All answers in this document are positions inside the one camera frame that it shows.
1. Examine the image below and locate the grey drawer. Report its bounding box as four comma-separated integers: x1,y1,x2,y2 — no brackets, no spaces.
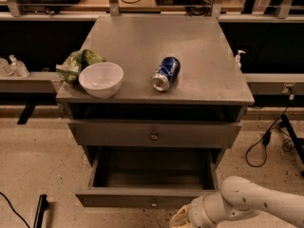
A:
68,120,241,148
76,147,224,209

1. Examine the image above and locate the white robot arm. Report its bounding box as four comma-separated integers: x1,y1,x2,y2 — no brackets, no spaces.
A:
169,176,304,228

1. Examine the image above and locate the grey top drawer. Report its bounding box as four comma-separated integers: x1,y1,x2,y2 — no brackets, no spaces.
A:
68,120,241,148

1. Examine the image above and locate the grey drawer cabinet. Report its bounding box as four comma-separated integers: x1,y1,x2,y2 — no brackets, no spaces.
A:
57,14,254,160

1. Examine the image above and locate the black stand leg left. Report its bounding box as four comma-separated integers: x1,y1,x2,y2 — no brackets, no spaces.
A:
33,194,48,228

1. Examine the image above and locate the black stand leg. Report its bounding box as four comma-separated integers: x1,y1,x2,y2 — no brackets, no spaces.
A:
279,114,304,164
33,194,48,228

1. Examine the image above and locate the black stand leg right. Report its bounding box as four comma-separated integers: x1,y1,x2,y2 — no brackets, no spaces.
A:
279,114,304,164

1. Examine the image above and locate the blue soda can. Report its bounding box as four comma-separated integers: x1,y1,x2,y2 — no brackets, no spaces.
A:
151,57,181,92

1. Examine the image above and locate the white bowl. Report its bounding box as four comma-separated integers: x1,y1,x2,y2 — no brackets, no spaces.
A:
79,62,124,99

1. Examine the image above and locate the white pump bottle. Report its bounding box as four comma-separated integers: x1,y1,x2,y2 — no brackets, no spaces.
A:
235,50,246,68

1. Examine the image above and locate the green chip bag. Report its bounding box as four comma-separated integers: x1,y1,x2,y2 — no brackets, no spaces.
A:
56,49,105,86

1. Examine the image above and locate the clear container far left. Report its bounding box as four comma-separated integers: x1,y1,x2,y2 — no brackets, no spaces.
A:
0,58,12,76

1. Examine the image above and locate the black cable on floor right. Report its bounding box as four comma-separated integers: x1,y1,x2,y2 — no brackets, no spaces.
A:
244,92,296,169

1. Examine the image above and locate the black cable floor left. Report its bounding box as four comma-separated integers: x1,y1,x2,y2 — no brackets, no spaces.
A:
0,192,30,228

